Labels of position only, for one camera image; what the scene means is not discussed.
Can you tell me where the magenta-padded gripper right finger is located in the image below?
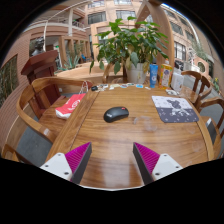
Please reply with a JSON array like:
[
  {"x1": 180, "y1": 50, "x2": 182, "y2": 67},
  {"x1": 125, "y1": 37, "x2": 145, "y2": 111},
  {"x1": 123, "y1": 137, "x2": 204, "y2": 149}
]
[{"x1": 132, "y1": 142, "x2": 184, "y2": 186}]

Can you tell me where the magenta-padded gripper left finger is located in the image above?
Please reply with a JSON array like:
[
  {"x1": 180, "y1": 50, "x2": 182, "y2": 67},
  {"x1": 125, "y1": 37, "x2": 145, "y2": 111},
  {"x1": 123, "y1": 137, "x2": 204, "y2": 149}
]
[{"x1": 39, "y1": 142, "x2": 93, "y2": 185}]

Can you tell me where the black computer mouse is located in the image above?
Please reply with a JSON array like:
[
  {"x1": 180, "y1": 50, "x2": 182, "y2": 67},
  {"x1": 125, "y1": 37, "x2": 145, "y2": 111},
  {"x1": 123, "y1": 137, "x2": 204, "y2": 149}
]
[{"x1": 103, "y1": 106, "x2": 130, "y2": 124}]

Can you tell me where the grey white printed mouse pad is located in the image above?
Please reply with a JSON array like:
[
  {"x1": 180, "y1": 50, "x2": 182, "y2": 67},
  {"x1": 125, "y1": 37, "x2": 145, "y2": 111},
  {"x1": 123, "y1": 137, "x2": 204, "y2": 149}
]
[{"x1": 151, "y1": 95, "x2": 200, "y2": 124}]

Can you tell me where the wooden armchair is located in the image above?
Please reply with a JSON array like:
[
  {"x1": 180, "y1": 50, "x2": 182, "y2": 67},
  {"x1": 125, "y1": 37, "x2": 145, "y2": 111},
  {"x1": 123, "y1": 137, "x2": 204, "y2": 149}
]
[
  {"x1": 101, "y1": 62, "x2": 129, "y2": 84},
  {"x1": 15, "y1": 76, "x2": 95, "y2": 145},
  {"x1": 196, "y1": 97, "x2": 224, "y2": 158},
  {"x1": 179, "y1": 69, "x2": 213, "y2": 108},
  {"x1": 1, "y1": 143, "x2": 34, "y2": 166}
]

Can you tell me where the black notebook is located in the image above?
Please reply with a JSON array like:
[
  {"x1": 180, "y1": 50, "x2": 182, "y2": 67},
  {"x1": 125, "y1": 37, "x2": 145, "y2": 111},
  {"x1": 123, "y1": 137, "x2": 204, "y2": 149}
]
[{"x1": 205, "y1": 118, "x2": 219, "y2": 144}]

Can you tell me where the red paper bag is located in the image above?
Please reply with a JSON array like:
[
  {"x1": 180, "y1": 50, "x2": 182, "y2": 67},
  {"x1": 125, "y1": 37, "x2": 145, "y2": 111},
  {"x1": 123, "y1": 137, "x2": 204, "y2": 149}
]
[{"x1": 54, "y1": 80, "x2": 90, "y2": 120}]

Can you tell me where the white crumpled packet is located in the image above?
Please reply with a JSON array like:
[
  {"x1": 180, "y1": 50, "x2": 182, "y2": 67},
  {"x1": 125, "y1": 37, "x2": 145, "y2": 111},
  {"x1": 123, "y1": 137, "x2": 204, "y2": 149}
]
[{"x1": 165, "y1": 89, "x2": 179, "y2": 97}]

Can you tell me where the white pump bottle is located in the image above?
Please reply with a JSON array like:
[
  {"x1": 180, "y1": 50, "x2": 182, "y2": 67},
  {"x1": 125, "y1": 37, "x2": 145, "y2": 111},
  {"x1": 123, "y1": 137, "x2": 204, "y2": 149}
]
[{"x1": 170, "y1": 68, "x2": 185, "y2": 93}]

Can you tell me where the yellow dish soap bottle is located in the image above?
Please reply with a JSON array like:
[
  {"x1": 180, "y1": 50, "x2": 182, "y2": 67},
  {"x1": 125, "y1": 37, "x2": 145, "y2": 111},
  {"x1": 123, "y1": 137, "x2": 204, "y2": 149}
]
[{"x1": 159, "y1": 59, "x2": 174, "y2": 89}]

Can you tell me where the blue squeeze tube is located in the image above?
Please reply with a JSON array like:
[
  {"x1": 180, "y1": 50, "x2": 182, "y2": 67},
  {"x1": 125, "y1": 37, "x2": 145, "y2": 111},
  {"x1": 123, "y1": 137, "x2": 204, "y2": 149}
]
[{"x1": 148, "y1": 63, "x2": 159, "y2": 89}]

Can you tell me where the dark wooden lectern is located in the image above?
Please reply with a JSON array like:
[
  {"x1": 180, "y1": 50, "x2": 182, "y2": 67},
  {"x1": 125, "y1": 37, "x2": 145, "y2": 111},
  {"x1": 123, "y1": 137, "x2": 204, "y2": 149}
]
[{"x1": 20, "y1": 49, "x2": 63, "y2": 118}]

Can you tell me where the black parked car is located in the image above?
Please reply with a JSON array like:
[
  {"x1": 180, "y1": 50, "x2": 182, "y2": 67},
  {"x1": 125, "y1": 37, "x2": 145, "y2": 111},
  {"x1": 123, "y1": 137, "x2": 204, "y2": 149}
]
[{"x1": 174, "y1": 59, "x2": 185, "y2": 71}]

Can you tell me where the green plant in white pot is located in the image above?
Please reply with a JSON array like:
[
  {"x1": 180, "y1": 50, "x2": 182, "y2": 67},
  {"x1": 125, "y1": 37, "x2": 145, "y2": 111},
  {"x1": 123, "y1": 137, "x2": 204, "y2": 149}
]
[{"x1": 89, "y1": 16, "x2": 170, "y2": 85}]

